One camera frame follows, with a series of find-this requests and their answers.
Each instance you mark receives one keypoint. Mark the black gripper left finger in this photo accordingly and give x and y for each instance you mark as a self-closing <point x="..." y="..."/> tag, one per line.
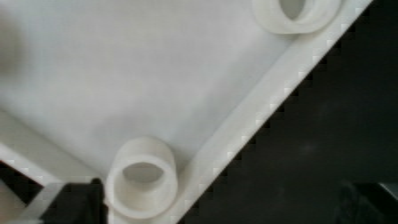
<point x="64" y="203"/>

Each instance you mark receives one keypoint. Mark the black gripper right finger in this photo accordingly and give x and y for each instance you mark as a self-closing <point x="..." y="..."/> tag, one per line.
<point x="368" y="203"/>

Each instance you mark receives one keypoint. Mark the white square table top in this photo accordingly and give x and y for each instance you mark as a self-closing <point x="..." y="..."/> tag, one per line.
<point x="128" y="68"/>

